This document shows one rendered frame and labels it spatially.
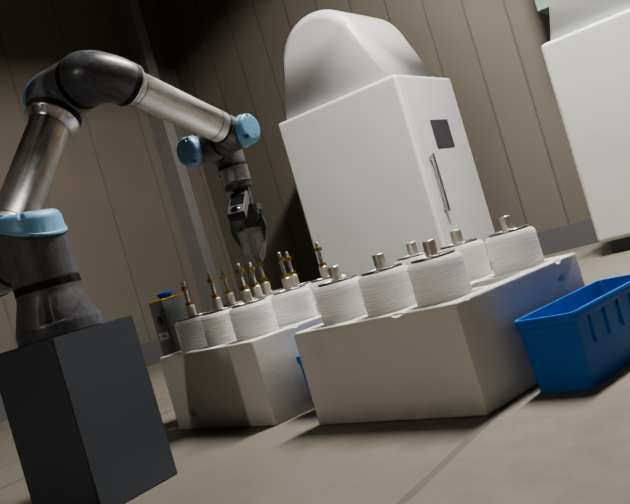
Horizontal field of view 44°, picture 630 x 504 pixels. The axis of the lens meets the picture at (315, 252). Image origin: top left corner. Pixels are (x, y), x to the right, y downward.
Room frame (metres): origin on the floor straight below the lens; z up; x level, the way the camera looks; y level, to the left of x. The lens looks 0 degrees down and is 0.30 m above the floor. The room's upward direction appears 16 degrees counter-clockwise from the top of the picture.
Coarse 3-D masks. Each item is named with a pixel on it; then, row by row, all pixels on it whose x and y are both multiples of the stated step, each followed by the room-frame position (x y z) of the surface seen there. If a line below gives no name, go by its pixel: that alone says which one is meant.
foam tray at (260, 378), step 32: (320, 320) 1.73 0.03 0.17; (192, 352) 1.78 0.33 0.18; (224, 352) 1.68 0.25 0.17; (256, 352) 1.61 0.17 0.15; (288, 352) 1.66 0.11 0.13; (192, 384) 1.81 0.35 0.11; (224, 384) 1.71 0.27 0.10; (256, 384) 1.62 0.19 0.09; (288, 384) 1.64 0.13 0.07; (192, 416) 1.84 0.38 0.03; (224, 416) 1.73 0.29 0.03; (256, 416) 1.64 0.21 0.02; (288, 416) 1.63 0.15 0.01
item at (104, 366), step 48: (96, 336) 1.35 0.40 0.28; (0, 384) 1.37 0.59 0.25; (48, 384) 1.30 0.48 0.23; (96, 384) 1.33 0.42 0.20; (144, 384) 1.41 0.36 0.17; (48, 432) 1.32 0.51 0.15; (96, 432) 1.31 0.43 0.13; (144, 432) 1.39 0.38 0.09; (48, 480) 1.34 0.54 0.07; (96, 480) 1.29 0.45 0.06; (144, 480) 1.36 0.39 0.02
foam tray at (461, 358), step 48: (480, 288) 1.32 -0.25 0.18; (528, 288) 1.34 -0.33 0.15; (576, 288) 1.45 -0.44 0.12; (336, 336) 1.40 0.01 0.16; (384, 336) 1.32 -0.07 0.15; (432, 336) 1.25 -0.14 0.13; (480, 336) 1.23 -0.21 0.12; (336, 384) 1.43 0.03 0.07; (384, 384) 1.34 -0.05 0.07; (432, 384) 1.27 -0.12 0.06; (480, 384) 1.21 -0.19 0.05; (528, 384) 1.29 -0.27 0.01
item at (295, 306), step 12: (300, 288) 1.76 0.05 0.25; (276, 300) 1.76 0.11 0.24; (288, 300) 1.74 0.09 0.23; (300, 300) 1.74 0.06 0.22; (312, 300) 1.77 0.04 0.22; (276, 312) 1.76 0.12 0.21; (288, 312) 1.74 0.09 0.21; (300, 312) 1.74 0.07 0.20; (312, 312) 1.76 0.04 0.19; (288, 324) 1.75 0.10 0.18
